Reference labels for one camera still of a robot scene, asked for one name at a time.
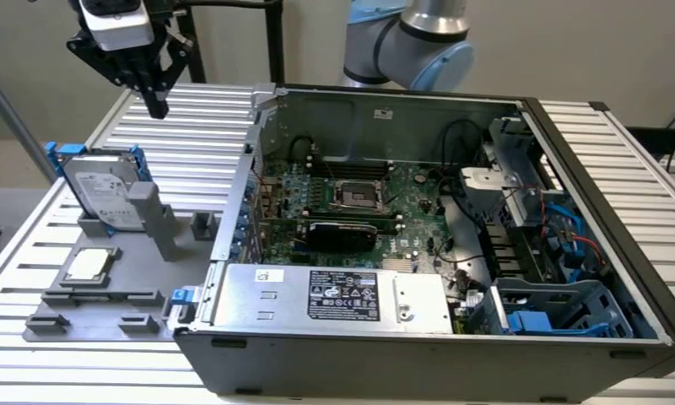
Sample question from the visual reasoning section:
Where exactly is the black metal stand frame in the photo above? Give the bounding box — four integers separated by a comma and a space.
176, 0, 287, 84

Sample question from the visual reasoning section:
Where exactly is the silver CPU chip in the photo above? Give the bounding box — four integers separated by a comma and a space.
68, 248, 116, 283

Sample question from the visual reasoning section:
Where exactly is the red wire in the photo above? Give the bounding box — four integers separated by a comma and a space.
573, 235, 605, 273

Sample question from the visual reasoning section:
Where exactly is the aluminium frame post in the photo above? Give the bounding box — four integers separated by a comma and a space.
0, 53, 55, 183

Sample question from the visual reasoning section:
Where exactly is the black RAM slot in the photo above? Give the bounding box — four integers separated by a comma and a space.
321, 161, 390, 177
306, 209, 405, 224

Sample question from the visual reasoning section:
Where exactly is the grey parts rack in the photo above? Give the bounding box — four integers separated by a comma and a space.
21, 181, 227, 343

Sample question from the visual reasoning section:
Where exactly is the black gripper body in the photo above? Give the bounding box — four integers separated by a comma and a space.
92, 0, 176, 92

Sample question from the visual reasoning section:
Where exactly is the blue case latch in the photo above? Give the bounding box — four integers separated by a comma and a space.
168, 285, 198, 317

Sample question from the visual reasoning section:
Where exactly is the black graphics card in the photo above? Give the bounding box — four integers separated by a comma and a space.
304, 222, 379, 256

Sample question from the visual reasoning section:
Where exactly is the blue wire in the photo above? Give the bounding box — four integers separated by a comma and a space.
542, 202, 593, 279

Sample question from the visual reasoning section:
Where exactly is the hard disk with blue carrier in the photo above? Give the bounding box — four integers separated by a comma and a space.
44, 142, 151, 235

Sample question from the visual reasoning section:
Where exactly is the short black cable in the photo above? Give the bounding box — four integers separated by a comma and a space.
291, 134, 319, 162

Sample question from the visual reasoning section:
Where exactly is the black looped cable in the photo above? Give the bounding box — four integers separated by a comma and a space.
439, 119, 487, 170

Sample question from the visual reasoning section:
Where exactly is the black PC case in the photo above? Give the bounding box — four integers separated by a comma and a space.
171, 83, 675, 400

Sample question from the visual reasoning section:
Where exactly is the grey disk bay cage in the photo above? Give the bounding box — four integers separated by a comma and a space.
485, 276, 636, 339

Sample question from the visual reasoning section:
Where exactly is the silver metal drive cage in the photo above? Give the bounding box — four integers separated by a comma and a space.
459, 116, 565, 227

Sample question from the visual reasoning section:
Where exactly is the CPU socket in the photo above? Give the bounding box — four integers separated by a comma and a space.
327, 179, 389, 211

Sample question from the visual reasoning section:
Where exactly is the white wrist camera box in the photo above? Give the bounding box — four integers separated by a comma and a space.
82, 0, 152, 52

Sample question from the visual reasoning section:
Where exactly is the green motherboard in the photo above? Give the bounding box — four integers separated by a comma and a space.
256, 159, 474, 275

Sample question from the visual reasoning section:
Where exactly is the silver power supply unit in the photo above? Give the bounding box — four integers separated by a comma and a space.
212, 263, 458, 335

